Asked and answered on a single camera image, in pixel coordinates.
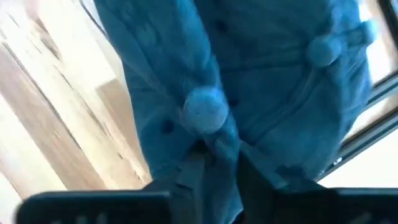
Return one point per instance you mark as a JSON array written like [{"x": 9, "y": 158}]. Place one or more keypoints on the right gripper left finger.
[{"x": 186, "y": 193}]

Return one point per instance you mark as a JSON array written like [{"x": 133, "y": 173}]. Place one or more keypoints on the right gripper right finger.
[{"x": 258, "y": 193}]

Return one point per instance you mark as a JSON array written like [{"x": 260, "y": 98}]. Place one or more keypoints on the navy blue baseball cap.
[
  {"x": 280, "y": 109},
  {"x": 155, "y": 62}
]

